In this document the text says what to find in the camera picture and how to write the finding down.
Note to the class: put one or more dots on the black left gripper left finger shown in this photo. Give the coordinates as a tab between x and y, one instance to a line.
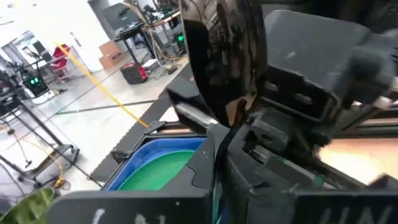
140	208

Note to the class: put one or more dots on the blue plastic tray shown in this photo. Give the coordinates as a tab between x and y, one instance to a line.
155	144

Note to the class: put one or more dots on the black device with green light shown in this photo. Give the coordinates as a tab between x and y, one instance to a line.
35	84

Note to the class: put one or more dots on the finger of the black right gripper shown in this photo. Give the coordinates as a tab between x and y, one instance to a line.
311	46
186	99

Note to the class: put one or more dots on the black workbench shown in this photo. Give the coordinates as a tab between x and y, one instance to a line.
140	28

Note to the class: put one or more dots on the brown cardboard box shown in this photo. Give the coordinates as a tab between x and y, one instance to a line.
112	59
109	47

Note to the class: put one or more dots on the black wheeled stand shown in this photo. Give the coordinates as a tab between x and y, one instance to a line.
46	149

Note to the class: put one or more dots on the red and black toolbox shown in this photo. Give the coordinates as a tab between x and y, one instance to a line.
133	73

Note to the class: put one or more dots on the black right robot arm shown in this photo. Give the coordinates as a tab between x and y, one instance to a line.
342	9

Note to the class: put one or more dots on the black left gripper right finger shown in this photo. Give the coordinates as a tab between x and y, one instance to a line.
280	208

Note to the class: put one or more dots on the green succulent plant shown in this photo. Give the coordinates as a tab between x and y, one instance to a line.
28	208

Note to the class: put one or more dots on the green plate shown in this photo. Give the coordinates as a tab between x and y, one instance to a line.
158	172

